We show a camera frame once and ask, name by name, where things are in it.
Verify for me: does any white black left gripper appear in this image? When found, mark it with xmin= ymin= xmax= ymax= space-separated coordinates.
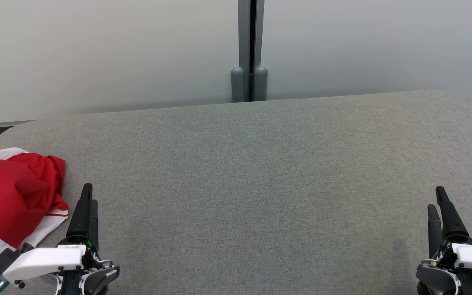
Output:
xmin=2 ymin=183 xmax=99 ymax=282

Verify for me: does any red white printed jersey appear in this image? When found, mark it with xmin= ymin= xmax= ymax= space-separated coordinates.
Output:
xmin=0 ymin=147 xmax=69 ymax=263

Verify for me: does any grey rounded post foot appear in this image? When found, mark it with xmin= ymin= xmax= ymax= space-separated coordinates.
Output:
xmin=254 ymin=66 xmax=268 ymax=101
xmin=231 ymin=67 xmax=245 ymax=103

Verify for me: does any grey metal partition post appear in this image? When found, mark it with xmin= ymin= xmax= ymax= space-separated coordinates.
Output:
xmin=238 ymin=0 xmax=265 ymax=102

